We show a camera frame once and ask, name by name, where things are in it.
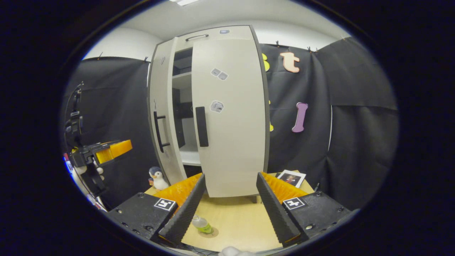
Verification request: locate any black backdrop cloth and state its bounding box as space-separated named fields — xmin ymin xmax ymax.
xmin=261 ymin=37 xmax=399 ymax=211
xmin=61 ymin=56 xmax=161 ymax=211

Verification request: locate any white cabinet shelf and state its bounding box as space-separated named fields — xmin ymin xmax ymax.
xmin=172 ymin=72 xmax=193 ymax=90

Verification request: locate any green label plastic bottle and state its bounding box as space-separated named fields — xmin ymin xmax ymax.
xmin=192 ymin=214 xmax=214 ymax=234

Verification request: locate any round brown coaster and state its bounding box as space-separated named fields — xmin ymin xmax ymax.
xmin=197 ymin=226 xmax=219 ymax=238

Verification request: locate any grey cabinet drawer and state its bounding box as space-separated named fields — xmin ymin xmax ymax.
xmin=177 ymin=25 xmax=255 ymax=42

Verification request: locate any white blue-edged card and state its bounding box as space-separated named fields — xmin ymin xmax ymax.
xmin=64 ymin=153 xmax=108 ymax=211

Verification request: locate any white photo card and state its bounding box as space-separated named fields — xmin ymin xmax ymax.
xmin=275 ymin=169 xmax=307 ymax=188

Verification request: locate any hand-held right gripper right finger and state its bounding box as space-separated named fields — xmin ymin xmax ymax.
xmin=256 ymin=172 xmax=357 ymax=248

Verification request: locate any penguin plush toy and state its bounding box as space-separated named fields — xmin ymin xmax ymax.
xmin=148 ymin=166 xmax=170 ymax=192

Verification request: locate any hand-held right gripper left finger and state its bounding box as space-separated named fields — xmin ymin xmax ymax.
xmin=106 ymin=173 xmax=207 ymax=246

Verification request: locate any grey cabinet door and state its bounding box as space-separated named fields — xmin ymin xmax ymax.
xmin=191 ymin=37 xmax=269 ymax=198
xmin=147 ymin=37 xmax=189 ymax=186

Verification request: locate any grey white cabinet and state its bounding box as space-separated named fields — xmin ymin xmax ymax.
xmin=171 ymin=25 xmax=271 ymax=199

